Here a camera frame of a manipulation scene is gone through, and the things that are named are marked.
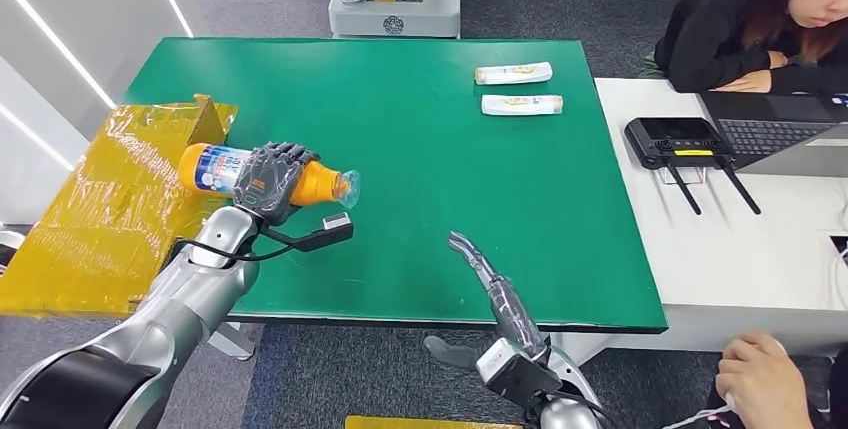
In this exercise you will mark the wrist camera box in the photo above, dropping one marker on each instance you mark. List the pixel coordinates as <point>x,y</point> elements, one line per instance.
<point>517,373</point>
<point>328,230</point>

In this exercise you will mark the person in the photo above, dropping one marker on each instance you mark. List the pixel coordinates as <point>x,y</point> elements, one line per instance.
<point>762,380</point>
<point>715,35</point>

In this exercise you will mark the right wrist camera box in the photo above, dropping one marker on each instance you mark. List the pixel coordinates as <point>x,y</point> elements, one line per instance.
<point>517,373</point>

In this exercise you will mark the white table leg bracket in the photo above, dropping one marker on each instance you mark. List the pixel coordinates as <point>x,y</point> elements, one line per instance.
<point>566,346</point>

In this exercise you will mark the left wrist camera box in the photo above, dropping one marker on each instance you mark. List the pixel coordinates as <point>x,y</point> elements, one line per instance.
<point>328,230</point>

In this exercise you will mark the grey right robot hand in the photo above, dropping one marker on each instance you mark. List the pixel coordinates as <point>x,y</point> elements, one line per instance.
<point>513,316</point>

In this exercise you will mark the clear controller stand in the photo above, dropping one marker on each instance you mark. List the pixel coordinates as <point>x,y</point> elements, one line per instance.
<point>694,176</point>

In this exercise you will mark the yellow tape-wrapped cardboard box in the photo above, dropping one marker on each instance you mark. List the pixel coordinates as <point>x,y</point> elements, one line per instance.
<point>99,227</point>

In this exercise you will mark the yellow cardboard piece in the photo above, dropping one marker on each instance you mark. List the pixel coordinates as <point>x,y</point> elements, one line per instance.
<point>424,423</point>

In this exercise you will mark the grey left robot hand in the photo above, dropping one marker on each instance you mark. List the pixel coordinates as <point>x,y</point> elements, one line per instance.
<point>268,184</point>

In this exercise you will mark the white table leg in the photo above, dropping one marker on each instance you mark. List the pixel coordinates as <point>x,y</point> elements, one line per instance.
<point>235,343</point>

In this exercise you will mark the orange bottle with clear cap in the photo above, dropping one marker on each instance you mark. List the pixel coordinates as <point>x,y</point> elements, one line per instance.
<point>212,171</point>

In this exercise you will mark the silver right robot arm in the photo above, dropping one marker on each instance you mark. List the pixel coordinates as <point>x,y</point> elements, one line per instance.
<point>570,413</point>

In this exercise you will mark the dark laptop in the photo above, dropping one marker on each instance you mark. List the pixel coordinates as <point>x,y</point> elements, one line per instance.
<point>772,131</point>

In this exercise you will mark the white tube with yellow print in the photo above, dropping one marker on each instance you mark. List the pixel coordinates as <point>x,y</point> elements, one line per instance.
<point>522,104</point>
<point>513,73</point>

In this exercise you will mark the black controller with antennas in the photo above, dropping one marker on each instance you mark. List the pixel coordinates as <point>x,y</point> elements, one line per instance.
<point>669,136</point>

